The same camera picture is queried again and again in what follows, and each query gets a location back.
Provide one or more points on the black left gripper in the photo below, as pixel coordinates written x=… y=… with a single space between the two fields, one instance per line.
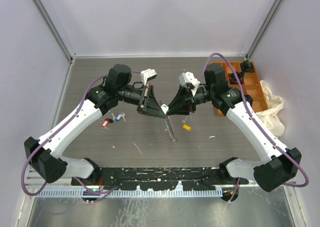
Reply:
x=150 y=106

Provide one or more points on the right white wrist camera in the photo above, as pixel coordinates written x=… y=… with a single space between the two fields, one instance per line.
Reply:
x=188 y=80

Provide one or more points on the yellow tag key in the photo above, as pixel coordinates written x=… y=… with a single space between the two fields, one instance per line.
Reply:
x=185 y=125

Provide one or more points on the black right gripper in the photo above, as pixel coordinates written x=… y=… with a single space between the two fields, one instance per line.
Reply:
x=183 y=102

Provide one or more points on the white slotted cable duct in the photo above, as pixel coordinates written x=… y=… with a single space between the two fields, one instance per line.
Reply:
x=176 y=193

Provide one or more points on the cream cloth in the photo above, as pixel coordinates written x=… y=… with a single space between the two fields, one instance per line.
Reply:
x=270 y=117

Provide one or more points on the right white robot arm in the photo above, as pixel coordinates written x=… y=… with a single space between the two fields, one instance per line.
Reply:
x=277 y=163

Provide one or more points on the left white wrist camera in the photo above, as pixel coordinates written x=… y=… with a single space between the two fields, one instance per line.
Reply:
x=148 y=75

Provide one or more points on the green key tag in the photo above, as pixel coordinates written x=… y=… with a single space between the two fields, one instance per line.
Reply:
x=164 y=108

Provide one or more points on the metal key holder blue handle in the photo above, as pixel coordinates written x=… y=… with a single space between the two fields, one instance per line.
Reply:
x=170 y=130

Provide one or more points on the orange wooden divided tray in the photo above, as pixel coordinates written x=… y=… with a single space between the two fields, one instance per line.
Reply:
x=250 y=84

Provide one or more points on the blue tag key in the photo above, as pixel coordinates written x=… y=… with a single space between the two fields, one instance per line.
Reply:
x=118 y=117

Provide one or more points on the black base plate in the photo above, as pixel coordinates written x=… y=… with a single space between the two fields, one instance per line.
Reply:
x=160 y=178

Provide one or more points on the red tag key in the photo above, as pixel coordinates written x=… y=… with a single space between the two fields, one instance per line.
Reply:
x=106 y=122

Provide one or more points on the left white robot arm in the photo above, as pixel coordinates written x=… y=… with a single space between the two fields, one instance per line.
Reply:
x=45 y=154

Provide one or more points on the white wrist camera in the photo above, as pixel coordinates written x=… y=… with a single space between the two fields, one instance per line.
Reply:
x=148 y=75
x=188 y=80

